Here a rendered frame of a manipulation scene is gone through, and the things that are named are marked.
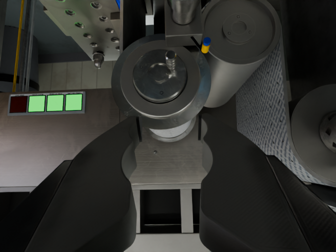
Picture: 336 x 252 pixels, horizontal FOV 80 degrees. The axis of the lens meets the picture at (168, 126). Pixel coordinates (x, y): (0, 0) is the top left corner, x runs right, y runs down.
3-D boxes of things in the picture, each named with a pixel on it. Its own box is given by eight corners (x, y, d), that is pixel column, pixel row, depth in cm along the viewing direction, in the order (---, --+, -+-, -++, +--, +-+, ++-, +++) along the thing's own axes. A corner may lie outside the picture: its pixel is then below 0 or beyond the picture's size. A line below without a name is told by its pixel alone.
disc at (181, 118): (208, 30, 30) (214, 127, 28) (207, 32, 31) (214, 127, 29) (111, 36, 31) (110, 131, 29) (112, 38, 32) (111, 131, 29)
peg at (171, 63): (164, 50, 25) (175, 48, 25) (165, 61, 28) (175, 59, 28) (166, 61, 25) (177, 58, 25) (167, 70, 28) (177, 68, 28)
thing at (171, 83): (121, 69, 28) (164, 38, 28) (125, 75, 30) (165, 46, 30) (153, 111, 27) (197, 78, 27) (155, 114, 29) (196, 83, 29)
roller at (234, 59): (276, -12, 31) (285, 63, 29) (232, 64, 56) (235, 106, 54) (196, -7, 31) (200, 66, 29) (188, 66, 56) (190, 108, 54)
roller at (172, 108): (198, 37, 29) (202, 114, 28) (188, 93, 55) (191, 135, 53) (120, 42, 30) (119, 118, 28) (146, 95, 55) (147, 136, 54)
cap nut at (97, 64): (102, 52, 64) (101, 65, 63) (106, 57, 67) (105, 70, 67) (90, 52, 64) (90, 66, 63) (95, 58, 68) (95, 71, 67)
